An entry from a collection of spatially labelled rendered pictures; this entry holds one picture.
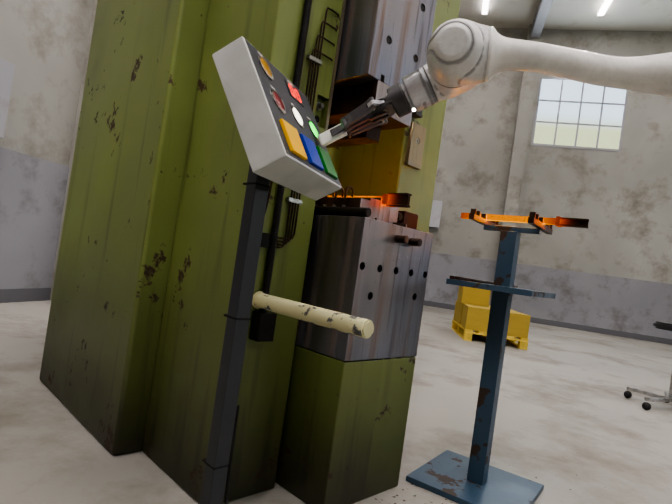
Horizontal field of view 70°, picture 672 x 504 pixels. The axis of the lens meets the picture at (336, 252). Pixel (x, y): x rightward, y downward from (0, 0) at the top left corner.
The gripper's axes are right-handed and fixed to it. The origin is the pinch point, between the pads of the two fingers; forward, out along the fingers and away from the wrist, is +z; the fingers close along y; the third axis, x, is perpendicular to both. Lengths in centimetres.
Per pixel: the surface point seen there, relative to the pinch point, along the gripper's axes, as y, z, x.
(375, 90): 35.5, -11.0, 22.7
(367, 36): 32, -15, 39
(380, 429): 50, 32, -80
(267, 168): -25.6, 9.3, -11.4
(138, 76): 34, 70, 73
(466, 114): 1063, -101, 363
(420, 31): 52, -32, 42
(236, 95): -26.9, 9.8, 5.3
